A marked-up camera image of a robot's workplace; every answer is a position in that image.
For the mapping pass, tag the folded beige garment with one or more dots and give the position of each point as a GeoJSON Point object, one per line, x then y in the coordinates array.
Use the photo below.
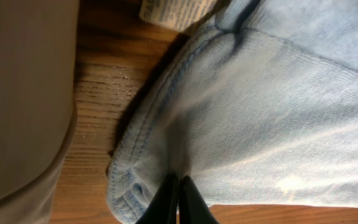
{"type": "Point", "coordinates": [37, 110]}

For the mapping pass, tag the light blue printed t-shirt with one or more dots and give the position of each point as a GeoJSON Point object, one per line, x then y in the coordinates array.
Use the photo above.
{"type": "Point", "coordinates": [259, 107]}

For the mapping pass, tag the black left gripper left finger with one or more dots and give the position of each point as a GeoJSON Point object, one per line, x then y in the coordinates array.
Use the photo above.
{"type": "Point", "coordinates": [163, 207]}

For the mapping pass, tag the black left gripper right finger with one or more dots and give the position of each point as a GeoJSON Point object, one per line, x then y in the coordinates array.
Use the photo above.
{"type": "Point", "coordinates": [192, 207]}

